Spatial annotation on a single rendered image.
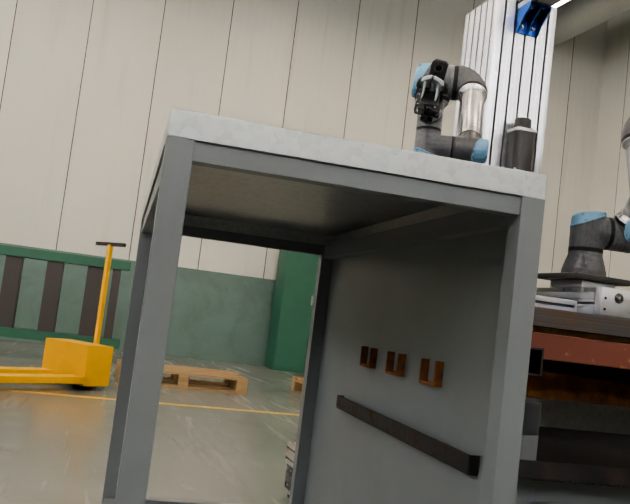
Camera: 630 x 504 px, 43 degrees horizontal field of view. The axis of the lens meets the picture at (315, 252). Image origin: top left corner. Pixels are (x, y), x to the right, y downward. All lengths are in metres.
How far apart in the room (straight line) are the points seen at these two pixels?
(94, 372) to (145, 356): 5.46
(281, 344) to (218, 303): 1.17
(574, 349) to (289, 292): 9.94
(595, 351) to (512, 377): 0.32
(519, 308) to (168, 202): 0.57
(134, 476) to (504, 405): 0.56
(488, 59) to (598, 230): 0.73
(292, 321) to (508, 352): 10.18
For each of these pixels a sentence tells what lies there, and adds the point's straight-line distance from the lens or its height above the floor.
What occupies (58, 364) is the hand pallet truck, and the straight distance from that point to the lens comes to 6.81.
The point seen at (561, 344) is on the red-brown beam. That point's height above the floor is 0.79.
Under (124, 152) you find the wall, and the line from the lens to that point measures 11.77.
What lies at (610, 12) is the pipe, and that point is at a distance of 12.89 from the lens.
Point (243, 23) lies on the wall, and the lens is 12.52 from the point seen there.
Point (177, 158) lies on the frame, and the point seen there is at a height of 0.98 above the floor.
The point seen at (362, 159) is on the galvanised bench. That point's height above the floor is 1.02.
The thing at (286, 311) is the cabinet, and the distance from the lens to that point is 11.37.
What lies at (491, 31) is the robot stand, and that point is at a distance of 3.04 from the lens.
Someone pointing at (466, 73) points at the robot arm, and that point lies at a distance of 2.72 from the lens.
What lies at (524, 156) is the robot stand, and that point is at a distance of 2.87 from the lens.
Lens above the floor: 0.78
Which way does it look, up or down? 5 degrees up
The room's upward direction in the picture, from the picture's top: 7 degrees clockwise
